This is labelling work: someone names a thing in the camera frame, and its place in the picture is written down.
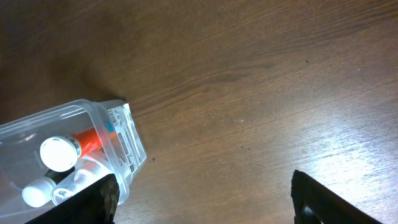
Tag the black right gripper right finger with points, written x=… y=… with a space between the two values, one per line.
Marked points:
x=314 y=203

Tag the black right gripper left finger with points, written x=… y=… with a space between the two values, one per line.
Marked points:
x=94 y=205

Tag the white squeeze bottle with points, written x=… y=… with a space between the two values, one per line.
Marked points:
x=87 y=172

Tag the black bottle white cap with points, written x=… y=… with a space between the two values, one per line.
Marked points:
x=39 y=192

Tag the clear plastic container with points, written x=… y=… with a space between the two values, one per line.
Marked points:
x=21 y=164

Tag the orange tube white cap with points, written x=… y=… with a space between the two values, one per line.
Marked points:
x=60 y=153

